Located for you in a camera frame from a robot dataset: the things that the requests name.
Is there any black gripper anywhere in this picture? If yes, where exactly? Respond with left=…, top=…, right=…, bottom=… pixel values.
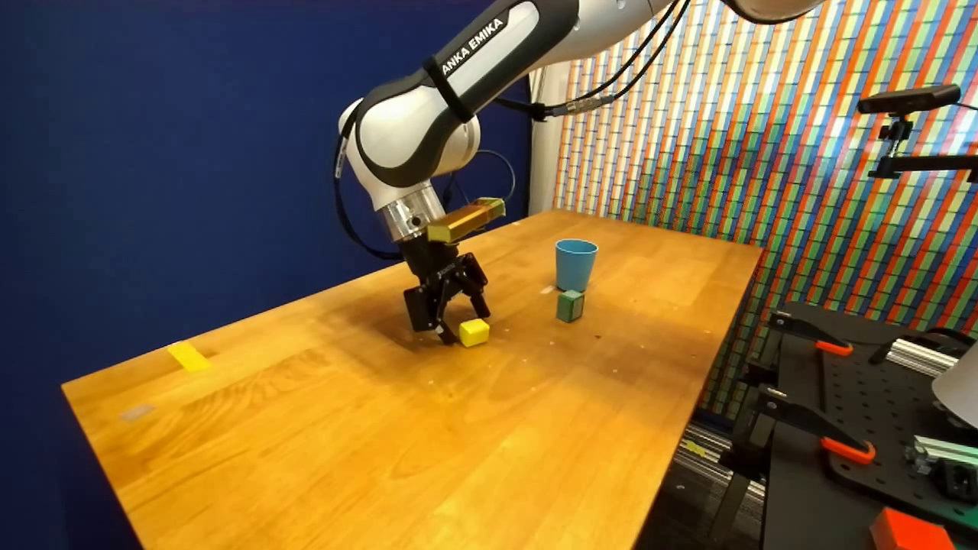
left=397, top=236, right=495, bottom=347

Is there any blue plastic cup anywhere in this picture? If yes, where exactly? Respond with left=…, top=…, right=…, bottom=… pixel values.
left=552, top=239, right=603, bottom=300

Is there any red box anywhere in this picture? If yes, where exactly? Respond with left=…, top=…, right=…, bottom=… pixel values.
left=868, top=504, right=961, bottom=550

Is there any yellow wooden cube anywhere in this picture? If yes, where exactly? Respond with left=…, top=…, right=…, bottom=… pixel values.
left=457, top=313, right=495, bottom=352

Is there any green wooden block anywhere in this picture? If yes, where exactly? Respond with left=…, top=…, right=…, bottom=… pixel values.
left=552, top=287, right=586, bottom=328

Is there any white pillar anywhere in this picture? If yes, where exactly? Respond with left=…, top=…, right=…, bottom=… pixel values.
left=527, top=60, right=570, bottom=217

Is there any yellow tape strip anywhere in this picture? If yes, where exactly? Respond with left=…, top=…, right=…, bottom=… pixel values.
left=165, top=338, right=215, bottom=374

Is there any colourful patterned backdrop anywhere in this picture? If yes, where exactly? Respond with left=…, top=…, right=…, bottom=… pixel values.
left=548, top=0, right=978, bottom=421

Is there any dark blue backdrop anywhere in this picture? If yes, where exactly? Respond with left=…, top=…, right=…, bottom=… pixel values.
left=0, top=0, right=539, bottom=550

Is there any black perforated breadboard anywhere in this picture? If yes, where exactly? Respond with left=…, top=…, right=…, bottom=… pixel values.
left=758, top=301, right=978, bottom=550

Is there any silver aluminium extrusion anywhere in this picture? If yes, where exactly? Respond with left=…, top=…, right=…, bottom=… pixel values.
left=884, top=333, right=966, bottom=382

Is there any grey green metal device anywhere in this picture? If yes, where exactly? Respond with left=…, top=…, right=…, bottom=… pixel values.
left=908, top=431, right=978, bottom=500

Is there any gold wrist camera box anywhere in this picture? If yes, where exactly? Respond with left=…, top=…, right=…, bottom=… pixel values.
left=424, top=191, right=510, bottom=248

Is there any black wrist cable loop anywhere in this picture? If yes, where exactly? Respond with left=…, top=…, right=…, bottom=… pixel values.
left=330, top=132, right=409, bottom=263

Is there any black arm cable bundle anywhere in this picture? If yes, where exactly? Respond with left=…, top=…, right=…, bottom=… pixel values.
left=495, top=0, right=697, bottom=123

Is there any black clamp orange handle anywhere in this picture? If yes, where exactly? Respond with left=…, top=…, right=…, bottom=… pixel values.
left=746, top=385, right=882, bottom=470
left=767, top=307, right=857, bottom=360

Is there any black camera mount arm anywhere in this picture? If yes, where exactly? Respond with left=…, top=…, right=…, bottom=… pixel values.
left=865, top=113, right=978, bottom=185

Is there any black bar camera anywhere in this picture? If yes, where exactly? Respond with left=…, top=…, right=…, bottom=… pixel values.
left=857, top=81, right=962, bottom=117

